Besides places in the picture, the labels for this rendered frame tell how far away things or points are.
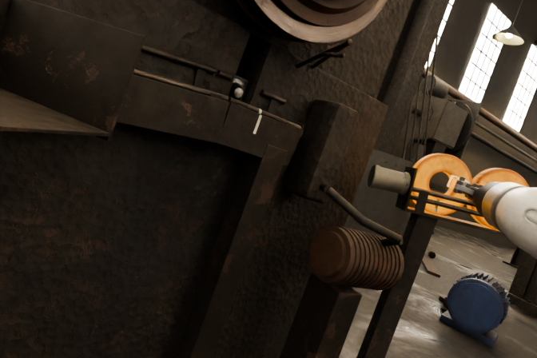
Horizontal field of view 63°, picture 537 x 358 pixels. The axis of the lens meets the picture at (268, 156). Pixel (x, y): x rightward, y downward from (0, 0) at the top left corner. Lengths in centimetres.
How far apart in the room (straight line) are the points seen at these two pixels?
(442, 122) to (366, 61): 754
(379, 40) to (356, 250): 64
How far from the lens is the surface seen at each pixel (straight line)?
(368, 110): 125
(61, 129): 45
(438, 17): 557
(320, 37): 98
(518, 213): 77
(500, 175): 122
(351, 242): 97
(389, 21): 136
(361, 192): 357
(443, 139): 892
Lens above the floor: 66
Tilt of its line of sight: 2 degrees down
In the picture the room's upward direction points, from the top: 20 degrees clockwise
